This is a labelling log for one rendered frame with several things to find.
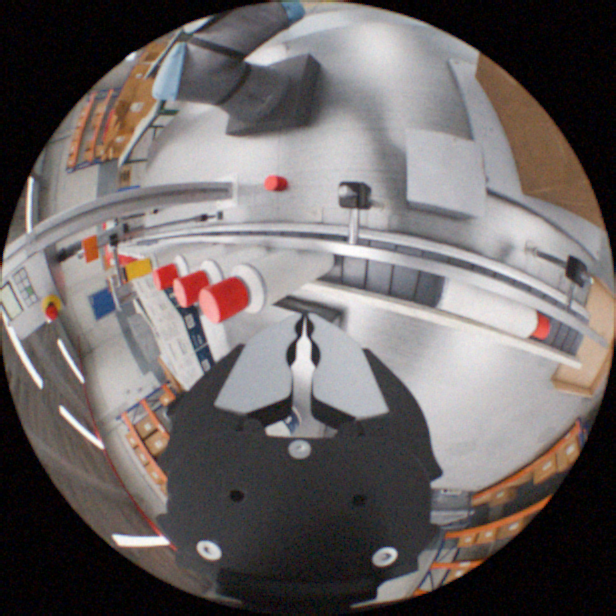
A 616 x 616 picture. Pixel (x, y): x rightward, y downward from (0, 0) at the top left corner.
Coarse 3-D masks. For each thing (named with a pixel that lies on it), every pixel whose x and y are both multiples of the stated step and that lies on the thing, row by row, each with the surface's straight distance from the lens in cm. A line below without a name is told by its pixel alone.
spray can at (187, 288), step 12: (240, 252) 26; (252, 252) 27; (264, 252) 28; (276, 252) 29; (204, 264) 24; (216, 264) 23; (228, 264) 24; (192, 276) 22; (204, 276) 23; (216, 276) 23; (228, 276) 23; (180, 288) 22; (192, 288) 22; (180, 300) 23; (192, 300) 22
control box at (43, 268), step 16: (32, 256) 45; (48, 256) 45; (32, 272) 46; (48, 272) 46; (16, 288) 49; (48, 288) 49; (64, 288) 55; (64, 304) 53; (16, 320) 55; (32, 320) 55
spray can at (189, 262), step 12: (192, 252) 32; (204, 252) 32; (216, 252) 33; (228, 252) 34; (168, 264) 31; (180, 264) 31; (192, 264) 31; (156, 276) 30; (168, 276) 30; (180, 276) 31
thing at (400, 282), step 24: (144, 240) 123; (336, 240) 31; (360, 240) 29; (336, 264) 31; (360, 264) 30; (384, 264) 29; (456, 264) 29; (360, 288) 31; (384, 288) 30; (408, 288) 30; (432, 288) 30; (528, 288) 35; (576, 312) 46; (552, 336) 43; (576, 336) 49
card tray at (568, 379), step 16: (592, 288) 57; (608, 288) 59; (592, 304) 59; (608, 304) 68; (592, 320) 62; (608, 320) 72; (608, 336) 76; (592, 352) 70; (608, 352) 82; (560, 368) 59; (576, 368) 66; (592, 368) 76; (608, 368) 81; (560, 384) 62; (576, 384) 73; (592, 384) 84
